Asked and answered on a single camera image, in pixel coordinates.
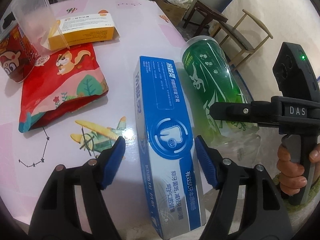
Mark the dark wooden stool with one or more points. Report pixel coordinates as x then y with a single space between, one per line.
207 11

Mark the beige mattress blue edge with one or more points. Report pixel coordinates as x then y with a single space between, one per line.
262 17

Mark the blue toothpaste box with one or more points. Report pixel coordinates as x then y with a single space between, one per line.
165 120

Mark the clear plastic cup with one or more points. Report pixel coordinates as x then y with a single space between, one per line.
30 10

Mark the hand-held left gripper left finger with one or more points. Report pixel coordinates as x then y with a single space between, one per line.
113 160

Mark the green label plastic bottle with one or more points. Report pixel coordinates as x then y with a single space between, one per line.
207 67

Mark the red cartoon snack bag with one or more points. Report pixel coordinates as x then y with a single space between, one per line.
62 85

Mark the person's right hand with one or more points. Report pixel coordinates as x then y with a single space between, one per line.
287 175

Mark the cardboard box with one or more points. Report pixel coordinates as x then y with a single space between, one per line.
172 11

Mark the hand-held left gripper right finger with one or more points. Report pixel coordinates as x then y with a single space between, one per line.
206 162

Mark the pink printed tablecloth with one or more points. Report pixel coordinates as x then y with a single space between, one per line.
125 55

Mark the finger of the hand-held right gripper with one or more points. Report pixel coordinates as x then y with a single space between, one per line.
240 111

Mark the wooden chair dark seat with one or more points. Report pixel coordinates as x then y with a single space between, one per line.
240 35

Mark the red cartoon can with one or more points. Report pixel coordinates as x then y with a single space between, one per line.
15 62

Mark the yellow white medicine box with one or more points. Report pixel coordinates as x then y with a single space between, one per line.
87 30

